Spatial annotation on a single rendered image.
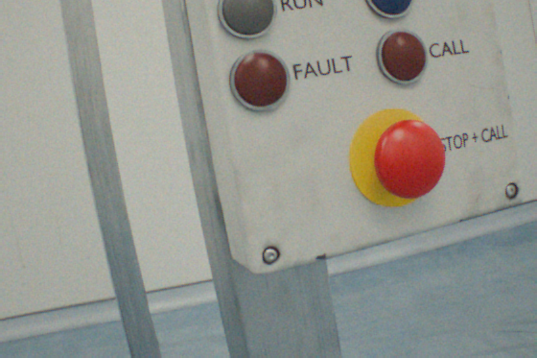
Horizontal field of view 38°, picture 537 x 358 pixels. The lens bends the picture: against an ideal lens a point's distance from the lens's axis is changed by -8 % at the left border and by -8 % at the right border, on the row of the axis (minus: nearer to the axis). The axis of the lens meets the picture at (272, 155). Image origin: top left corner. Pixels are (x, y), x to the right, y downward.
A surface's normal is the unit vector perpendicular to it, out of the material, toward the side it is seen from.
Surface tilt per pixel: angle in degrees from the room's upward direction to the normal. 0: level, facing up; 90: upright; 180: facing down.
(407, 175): 93
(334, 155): 90
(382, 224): 90
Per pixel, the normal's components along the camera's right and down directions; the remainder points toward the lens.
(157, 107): 0.20, 0.06
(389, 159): -0.14, 0.00
